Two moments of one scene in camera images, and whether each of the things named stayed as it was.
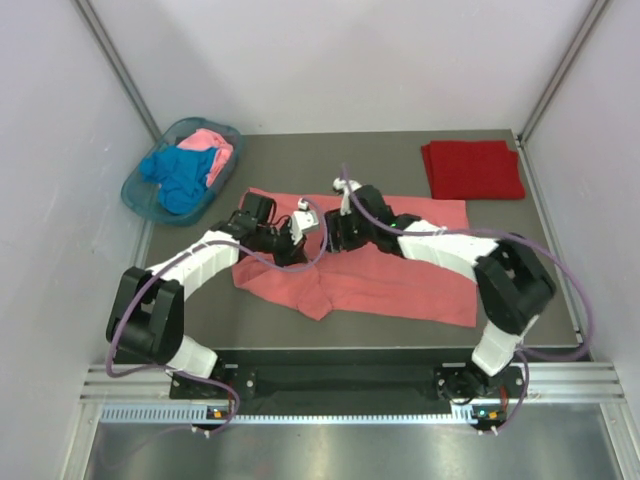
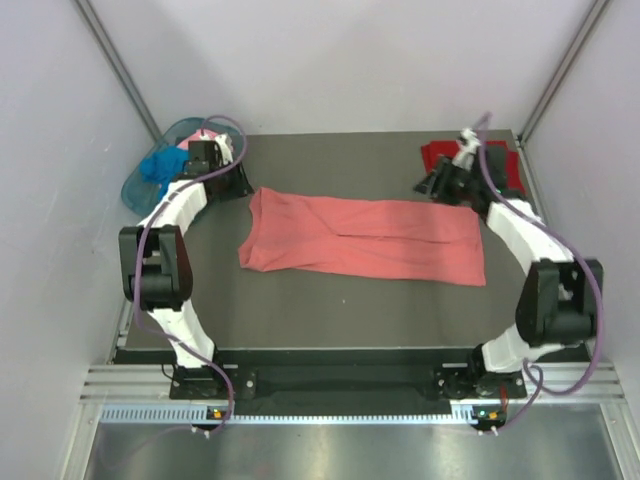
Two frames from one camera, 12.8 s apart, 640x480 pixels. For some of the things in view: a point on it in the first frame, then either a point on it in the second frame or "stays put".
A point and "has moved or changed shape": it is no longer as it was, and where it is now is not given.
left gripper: (292, 253) to (242, 186)
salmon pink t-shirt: (370, 281) has moved or changed shape
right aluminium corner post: (597, 12) stays put
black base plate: (353, 377) stays put
